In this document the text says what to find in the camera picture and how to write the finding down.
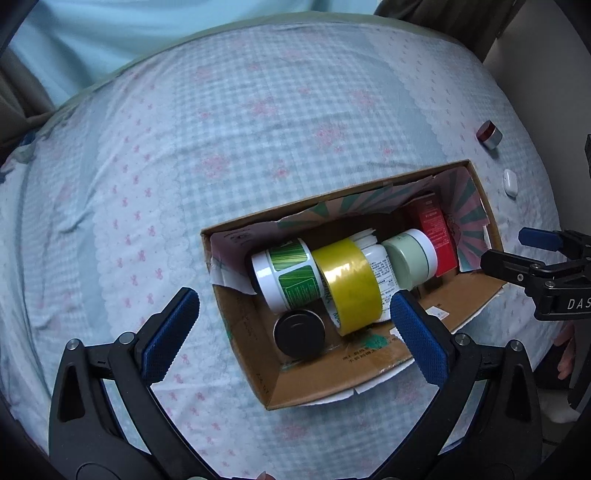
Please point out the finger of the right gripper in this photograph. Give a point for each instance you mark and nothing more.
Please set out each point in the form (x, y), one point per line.
(514, 269)
(570, 243)

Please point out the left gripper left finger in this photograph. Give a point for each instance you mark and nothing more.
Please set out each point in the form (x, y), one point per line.
(105, 419)

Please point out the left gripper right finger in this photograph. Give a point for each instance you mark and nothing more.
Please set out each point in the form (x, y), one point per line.
(485, 420)

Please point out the white earbuds case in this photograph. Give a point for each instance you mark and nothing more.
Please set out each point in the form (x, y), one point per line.
(510, 183)

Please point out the red Marubi cosmetic box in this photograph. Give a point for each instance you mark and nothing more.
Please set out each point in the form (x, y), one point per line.
(427, 215)

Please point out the red silver cream jar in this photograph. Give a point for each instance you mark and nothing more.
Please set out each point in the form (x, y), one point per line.
(489, 135)

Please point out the green label white jar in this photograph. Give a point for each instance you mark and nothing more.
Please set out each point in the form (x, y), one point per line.
(287, 276)

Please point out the person's right hand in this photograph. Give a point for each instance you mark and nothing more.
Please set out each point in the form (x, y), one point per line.
(566, 338)

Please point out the pale green cream jar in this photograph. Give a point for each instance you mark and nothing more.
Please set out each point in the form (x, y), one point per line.
(413, 257)

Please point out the white pill bottle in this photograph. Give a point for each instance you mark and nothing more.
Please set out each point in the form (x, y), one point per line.
(381, 265)

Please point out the brown cardboard box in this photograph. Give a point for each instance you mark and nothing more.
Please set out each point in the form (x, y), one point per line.
(355, 362)

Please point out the yellow tape roll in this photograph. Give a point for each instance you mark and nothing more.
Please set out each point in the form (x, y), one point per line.
(352, 295)

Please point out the black round lid jar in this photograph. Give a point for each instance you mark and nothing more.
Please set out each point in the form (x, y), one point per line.
(299, 334)

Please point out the light blue curtain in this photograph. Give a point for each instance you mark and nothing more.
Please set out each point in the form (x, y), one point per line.
(70, 45)

